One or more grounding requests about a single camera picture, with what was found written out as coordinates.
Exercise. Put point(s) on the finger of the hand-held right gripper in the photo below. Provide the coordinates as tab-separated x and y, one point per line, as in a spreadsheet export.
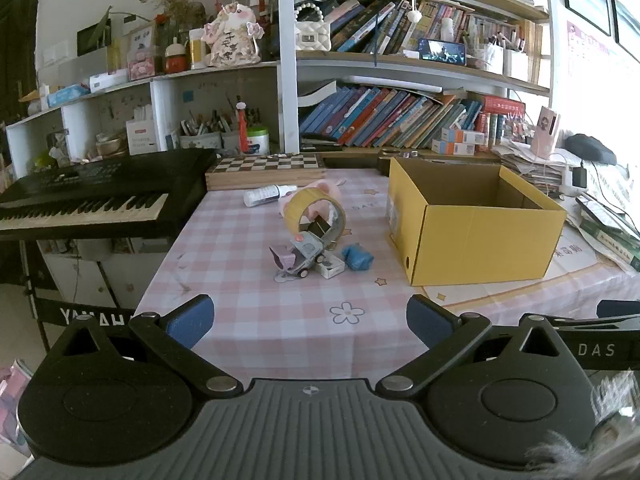
617	308

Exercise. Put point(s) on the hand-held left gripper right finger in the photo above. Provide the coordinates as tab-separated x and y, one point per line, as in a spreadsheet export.
426	322

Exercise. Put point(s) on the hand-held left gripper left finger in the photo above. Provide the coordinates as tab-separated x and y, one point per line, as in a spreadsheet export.
190	321

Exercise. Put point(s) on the blue wrapper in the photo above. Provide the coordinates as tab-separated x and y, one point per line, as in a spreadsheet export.
357	256

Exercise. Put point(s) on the yellow cardboard box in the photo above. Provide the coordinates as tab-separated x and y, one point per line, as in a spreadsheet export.
475	240

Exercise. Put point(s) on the grey toy car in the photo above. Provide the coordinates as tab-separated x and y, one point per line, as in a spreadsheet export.
307	251

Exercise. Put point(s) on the tan tape roll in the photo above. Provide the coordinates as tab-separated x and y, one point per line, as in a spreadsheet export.
295	205

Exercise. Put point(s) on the pink plush pig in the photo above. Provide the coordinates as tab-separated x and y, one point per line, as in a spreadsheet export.
326	189

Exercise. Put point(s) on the pink checked tablecloth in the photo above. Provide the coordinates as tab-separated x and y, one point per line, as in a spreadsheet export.
250	310

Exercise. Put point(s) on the green book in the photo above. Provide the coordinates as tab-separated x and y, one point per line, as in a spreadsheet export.
615	247

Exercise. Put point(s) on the grey furry sleeve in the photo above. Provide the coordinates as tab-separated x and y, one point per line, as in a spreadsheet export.
610	440

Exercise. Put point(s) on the black tablet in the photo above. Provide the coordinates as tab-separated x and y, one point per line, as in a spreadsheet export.
600	210

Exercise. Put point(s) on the black charger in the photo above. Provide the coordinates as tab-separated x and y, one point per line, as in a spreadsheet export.
580	177

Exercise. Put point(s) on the black keyboard stand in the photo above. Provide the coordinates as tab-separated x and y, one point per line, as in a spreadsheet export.
50	310

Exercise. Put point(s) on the black rounded pouch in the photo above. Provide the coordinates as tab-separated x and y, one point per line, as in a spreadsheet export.
590	147

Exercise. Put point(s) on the stack of papers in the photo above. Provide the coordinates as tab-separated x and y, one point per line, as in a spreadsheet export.
530	165

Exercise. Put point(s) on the wooden chessboard box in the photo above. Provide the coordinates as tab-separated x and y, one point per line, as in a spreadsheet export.
265	165

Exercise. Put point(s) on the orange and white small box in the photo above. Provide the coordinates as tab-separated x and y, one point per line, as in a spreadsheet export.
462	136
452	148

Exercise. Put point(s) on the pen holder with pens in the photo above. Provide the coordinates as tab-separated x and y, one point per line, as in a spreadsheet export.
200	140

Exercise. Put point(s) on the black electronic keyboard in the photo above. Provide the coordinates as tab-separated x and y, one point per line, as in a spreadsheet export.
75	180

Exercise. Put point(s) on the pink card box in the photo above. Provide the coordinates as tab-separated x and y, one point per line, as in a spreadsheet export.
545	140

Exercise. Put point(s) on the white box red label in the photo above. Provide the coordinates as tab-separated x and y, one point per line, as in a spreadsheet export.
145	140

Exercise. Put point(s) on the white tub green lid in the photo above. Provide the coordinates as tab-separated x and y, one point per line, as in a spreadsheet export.
257	142

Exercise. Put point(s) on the red bottle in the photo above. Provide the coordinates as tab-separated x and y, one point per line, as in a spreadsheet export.
242	130

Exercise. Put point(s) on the row of leaning colourful books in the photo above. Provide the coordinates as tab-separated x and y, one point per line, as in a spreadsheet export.
380	115

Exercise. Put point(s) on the flat white box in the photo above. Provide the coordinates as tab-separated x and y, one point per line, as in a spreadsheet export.
109	81

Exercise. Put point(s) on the white bookshelf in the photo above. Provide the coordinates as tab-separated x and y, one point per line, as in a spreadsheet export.
285	85

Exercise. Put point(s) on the blue tissue pack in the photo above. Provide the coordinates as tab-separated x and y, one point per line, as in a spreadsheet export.
67	96

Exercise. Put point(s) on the white pen container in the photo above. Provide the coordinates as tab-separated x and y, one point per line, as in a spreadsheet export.
487	57
516	64

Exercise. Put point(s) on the yellow jar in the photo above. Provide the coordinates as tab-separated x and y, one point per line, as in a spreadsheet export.
198	52

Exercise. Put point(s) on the smartphone with lit screen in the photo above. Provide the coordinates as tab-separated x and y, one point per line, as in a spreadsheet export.
442	51

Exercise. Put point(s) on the row of paperback books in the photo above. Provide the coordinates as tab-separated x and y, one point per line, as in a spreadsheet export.
390	25

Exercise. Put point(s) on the white hanging pompom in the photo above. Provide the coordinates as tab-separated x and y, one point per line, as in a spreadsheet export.
414	16

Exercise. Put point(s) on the white quilted handbag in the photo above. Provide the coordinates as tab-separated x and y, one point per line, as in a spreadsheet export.
312	35

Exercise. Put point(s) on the pink wall poster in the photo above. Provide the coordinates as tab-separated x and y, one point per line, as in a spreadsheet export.
590	42

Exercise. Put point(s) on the black wall picture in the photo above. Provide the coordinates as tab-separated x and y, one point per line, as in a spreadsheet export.
92	40

